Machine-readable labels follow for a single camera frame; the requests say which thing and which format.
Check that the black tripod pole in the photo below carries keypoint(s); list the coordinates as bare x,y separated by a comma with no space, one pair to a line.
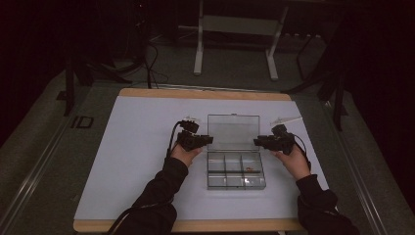
143,39

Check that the wooden table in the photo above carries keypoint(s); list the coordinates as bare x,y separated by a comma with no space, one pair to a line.
202,94

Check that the white metal table frame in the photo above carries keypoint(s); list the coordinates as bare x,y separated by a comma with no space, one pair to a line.
199,49

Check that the clear plastic compartment box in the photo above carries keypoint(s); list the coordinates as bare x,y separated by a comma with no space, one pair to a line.
233,133

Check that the black metal stand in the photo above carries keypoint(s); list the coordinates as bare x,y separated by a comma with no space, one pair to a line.
339,104
69,91

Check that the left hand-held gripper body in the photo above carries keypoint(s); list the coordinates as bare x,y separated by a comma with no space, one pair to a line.
189,140

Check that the person's right hand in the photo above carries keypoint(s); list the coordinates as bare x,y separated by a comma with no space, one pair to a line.
297,163

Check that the pale blue table mat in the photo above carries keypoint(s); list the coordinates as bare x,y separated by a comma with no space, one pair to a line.
137,147

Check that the metal floor rail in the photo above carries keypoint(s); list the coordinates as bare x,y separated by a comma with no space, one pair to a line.
36,173
362,192

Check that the person's left hand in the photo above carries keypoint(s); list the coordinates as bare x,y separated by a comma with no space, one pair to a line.
184,157

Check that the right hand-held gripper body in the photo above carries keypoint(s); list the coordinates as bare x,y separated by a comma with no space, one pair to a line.
280,142

